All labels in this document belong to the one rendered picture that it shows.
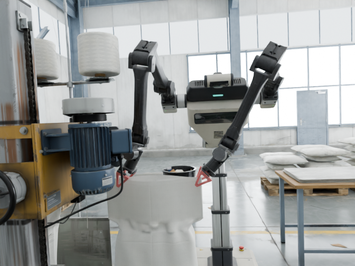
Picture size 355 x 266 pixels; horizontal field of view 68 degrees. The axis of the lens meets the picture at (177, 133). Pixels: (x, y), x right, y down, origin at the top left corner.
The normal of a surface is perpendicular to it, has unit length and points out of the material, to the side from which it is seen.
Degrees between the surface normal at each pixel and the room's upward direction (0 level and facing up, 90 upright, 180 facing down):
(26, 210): 90
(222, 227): 90
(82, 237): 90
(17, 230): 90
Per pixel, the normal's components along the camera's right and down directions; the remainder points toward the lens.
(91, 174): 0.23, 0.07
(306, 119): -0.10, 0.06
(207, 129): -0.04, 0.69
